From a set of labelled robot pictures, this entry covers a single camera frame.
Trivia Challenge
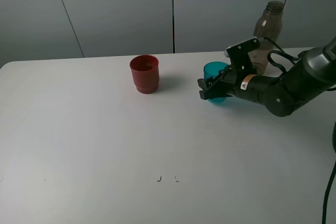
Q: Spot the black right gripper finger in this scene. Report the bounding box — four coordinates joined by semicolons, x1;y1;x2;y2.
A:
197;67;232;90

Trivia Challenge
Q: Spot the teal translucent plastic cup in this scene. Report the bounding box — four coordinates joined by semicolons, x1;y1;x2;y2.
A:
203;61;227;104

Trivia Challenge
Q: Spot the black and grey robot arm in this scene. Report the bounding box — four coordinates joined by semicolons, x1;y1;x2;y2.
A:
197;37;335;117

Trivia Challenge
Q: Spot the clear brown plastic bottle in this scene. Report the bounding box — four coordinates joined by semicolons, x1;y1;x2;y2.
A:
249;1;284;75

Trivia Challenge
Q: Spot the red plastic cup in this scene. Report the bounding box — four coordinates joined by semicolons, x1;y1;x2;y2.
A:
130;55;160;94

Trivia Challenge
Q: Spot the black cable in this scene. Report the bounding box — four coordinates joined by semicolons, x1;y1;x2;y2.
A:
264;37;336;224

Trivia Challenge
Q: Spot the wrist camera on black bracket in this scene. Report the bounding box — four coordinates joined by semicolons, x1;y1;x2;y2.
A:
224;36;263;76

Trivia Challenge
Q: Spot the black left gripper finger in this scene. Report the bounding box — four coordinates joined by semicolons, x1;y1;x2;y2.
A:
199;81;231;100

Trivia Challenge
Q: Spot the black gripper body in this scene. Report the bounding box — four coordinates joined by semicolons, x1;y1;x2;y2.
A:
220;66;273;103

